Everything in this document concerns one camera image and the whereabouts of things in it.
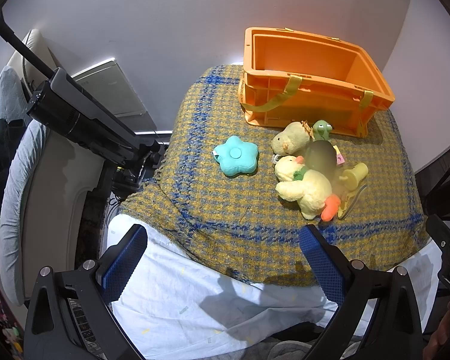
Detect black cloth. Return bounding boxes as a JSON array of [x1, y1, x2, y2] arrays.
[[0, 119, 25, 216]]

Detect large yellow duck plush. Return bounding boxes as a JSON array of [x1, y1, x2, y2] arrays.
[[274, 155, 340, 222]]

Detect grey cushioned chair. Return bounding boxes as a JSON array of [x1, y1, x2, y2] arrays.
[[0, 28, 109, 306]]

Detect yellow plastic cup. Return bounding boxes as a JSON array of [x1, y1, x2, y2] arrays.
[[339, 162, 369, 190]]

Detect white flat panel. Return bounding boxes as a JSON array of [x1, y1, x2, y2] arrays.
[[73, 58, 149, 119]]

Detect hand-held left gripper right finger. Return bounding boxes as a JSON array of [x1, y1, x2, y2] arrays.
[[299, 224, 424, 360]]

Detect yellow blue plaid blanket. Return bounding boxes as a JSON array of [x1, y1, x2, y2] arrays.
[[118, 64, 430, 287]]

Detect black stick vacuum cleaner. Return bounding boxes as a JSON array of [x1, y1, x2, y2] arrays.
[[0, 11, 166, 166]]

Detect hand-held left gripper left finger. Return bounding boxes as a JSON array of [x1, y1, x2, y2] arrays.
[[23, 224, 149, 360]]

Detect grey cloth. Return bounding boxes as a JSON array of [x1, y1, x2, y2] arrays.
[[210, 330, 364, 360]]

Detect green frog toy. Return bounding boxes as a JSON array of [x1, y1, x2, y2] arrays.
[[312, 119, 332, 143]]

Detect teal star plush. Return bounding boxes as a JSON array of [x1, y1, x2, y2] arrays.
[[214, 136, 259, 177]]

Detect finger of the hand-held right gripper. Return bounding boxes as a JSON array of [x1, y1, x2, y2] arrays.
[[425, 214, 450, 251]]

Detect orange plastic crate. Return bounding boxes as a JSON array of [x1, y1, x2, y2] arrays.
[[238, 27, 395, 137]]

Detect person's right hand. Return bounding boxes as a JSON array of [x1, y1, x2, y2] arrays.
[[423, 296, 450, 360]]

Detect dark wooden chair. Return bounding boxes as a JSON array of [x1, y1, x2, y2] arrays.
[[414, 135, 450, 218]]

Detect clear plastic tray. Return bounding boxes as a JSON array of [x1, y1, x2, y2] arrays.
[[335, 184, 368, 220]]

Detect white sheet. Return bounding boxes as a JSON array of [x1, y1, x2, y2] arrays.
[[105, 214, 445, 357]]

